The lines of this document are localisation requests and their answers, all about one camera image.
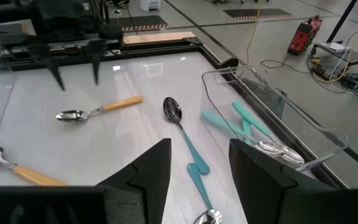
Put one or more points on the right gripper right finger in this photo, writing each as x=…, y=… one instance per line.
x=259, y=186

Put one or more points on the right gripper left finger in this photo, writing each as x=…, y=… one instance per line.
x=154, y=174

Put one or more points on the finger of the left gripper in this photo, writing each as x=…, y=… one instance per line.
x=96, y=53
x=45, y=56

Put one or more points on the black striped-edge mat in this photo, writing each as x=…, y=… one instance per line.
x=141, y=22
x=253, y=13

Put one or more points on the white plastic container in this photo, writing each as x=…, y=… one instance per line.
x=149, y=4

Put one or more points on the black power strip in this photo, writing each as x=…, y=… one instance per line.
x=354, y=82

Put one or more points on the red equipment case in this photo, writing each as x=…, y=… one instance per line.
x=303, y=35

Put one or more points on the black wheeled stand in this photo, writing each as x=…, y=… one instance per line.
x=342, y=21

